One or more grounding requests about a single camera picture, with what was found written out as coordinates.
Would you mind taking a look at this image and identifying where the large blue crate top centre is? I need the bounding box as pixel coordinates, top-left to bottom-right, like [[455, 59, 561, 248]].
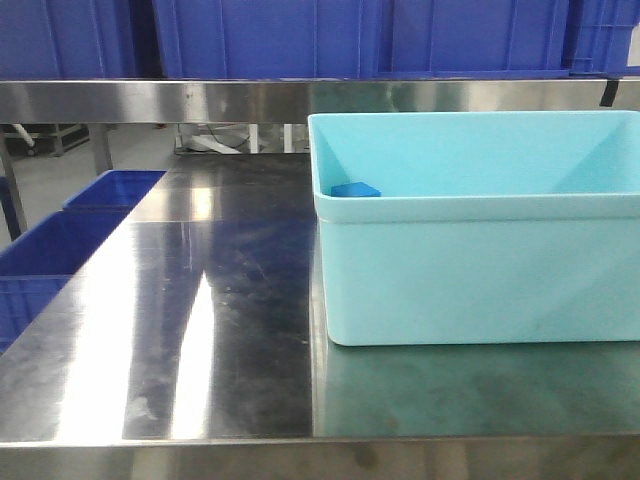
[[153, 1, 569, 80]]

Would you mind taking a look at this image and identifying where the blue crate far left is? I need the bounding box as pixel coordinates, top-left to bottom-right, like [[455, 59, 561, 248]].
[[62, 170, 165, 211]]

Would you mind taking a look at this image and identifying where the blue crate near left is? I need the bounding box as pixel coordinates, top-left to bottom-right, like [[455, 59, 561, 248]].
[[1, 211, 126, 351]]

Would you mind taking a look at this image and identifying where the blue cube in tub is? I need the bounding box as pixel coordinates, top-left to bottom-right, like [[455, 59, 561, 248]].
[[330, 182, 381, 198]]

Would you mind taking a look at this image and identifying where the light blue plastic tub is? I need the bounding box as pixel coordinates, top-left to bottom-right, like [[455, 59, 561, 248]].
[[308, 111, 639, 346]]

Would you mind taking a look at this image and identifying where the blue crate top right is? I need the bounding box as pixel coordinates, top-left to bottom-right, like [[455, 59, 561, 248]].
[[562, 0, 639, 77]]

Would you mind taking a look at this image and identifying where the stainless steel upper shelf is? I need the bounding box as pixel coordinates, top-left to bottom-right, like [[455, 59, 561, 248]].
[[1, 77, 639, 124]]

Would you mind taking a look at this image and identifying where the blue crate top left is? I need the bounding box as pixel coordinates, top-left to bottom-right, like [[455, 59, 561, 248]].
[[1, 0, 140, 81]]

